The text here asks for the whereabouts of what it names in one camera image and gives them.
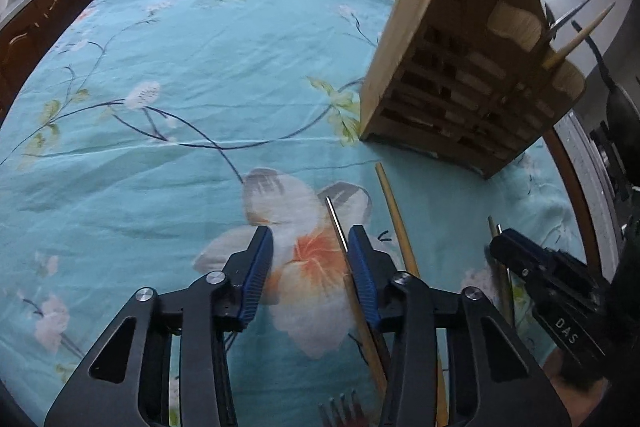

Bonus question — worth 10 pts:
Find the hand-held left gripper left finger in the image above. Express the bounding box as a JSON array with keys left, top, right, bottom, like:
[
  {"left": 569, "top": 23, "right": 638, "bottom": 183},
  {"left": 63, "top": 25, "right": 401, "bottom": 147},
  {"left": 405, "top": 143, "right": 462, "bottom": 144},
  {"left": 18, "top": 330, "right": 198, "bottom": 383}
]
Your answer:
[{"left": 44, "top": 226, "right": 275, "bottom": 427}]

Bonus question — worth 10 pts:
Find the wooden utensil holder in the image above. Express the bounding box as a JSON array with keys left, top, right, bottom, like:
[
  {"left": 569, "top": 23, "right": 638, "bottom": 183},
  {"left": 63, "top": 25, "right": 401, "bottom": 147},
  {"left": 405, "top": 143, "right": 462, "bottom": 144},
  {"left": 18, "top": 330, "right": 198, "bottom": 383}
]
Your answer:
[{"left": 359, "top": 0, "right": 587, "bottom": 180}]

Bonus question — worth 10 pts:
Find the metal chopstick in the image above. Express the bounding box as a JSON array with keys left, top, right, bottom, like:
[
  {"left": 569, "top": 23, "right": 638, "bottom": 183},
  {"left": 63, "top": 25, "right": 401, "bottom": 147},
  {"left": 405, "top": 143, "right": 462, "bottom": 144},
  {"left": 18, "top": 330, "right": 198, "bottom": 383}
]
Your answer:
[
  {"left": 324, "top": 196, "right": 351, "bottom": 255},
  {"left": 547, "top": 0, "right": 597, "bottom": 32}
]

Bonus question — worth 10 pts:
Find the wooden chopstick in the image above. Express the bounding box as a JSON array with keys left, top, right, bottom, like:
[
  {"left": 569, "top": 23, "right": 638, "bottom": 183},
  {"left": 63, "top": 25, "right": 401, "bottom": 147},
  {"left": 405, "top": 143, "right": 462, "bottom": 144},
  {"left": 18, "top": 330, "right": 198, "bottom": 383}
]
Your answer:
[
  {"left": 487, "top": 216, "right": 516, "bottom": 325},
  {"left": 342, "top": 272, "right": 391, "bottom": 403},
  {"left": 542, "top": 2, "right": 616, "bottom": 70},
  {"left": 375, "top": 163, "right": 449, "bottom": 427}
]

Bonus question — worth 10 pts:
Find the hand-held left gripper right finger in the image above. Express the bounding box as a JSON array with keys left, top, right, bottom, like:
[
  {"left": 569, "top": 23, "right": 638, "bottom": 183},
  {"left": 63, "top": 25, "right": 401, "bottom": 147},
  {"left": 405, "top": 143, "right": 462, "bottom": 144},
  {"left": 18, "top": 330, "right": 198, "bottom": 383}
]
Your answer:
[{"left": 347, "top": 224, "right": 573, "bottom": 427}]

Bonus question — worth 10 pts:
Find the teal floral tablecloth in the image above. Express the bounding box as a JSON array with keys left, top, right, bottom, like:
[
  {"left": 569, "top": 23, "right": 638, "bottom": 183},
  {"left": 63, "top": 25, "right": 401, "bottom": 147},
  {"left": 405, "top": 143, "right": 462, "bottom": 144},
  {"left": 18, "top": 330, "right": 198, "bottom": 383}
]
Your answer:
[{"left": 0, "top": 0, "right": 586, "bottom": 427}]

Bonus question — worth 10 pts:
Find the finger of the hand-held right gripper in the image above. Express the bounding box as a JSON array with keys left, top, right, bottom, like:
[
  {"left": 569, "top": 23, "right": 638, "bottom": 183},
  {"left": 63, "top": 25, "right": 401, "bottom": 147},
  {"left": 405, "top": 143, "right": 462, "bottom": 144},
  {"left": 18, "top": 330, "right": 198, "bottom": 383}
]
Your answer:
[{"left": 489, "top": 228, "right": 556, "bottom": 293}]

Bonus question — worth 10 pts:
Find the metal fork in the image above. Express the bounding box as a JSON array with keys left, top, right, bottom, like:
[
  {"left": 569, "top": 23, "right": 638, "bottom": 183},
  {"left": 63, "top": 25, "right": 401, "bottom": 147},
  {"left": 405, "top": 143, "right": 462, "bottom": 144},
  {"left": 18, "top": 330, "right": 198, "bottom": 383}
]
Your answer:
[{"left": 318, "top": 389, "right": 366, "bottom": 427}]

